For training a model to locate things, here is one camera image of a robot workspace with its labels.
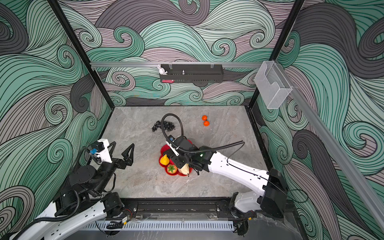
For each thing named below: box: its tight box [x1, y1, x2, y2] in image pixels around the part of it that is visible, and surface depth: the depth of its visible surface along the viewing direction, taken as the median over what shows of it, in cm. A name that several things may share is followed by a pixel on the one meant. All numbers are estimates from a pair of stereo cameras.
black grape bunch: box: [152, 120, 176, 132], surface depth 106 cm
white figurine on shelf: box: [157, 64, 168, 75], surface depth 87 cm
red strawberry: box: [167, 164, 178, 174], surface depth 81 cm
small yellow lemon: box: [160, 154, 170, 166], surface depth 86 cm
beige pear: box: [178, 163, 190, 177], surface depth 82 cm
